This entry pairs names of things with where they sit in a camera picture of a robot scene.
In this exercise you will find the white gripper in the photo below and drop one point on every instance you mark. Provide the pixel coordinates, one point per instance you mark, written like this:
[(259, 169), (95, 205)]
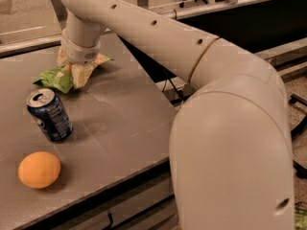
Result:
[(80, 52)]

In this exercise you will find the green rice chip bag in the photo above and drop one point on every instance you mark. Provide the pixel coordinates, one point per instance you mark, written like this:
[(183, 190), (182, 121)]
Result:
[(60, 77)]

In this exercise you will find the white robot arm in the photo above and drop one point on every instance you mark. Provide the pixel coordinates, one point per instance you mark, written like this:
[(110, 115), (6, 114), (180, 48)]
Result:
[(230, 149)]

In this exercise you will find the blue soda can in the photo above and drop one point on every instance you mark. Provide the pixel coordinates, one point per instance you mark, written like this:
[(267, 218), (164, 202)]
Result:
[(49, 114)]

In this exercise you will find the orange fruit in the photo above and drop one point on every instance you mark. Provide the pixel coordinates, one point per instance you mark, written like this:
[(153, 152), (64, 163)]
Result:
[(39, 170)]

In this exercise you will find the grey cabinet drawers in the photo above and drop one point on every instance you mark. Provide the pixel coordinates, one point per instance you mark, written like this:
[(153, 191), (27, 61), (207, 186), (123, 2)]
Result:
[(143, 200)]

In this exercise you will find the black rolling stand base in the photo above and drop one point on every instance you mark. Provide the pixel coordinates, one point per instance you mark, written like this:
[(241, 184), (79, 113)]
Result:
[(301, 172)]

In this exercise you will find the metal railing bracket left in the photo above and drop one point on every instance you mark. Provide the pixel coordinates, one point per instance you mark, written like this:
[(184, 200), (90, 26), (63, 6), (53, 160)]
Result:
[(61, 12)]

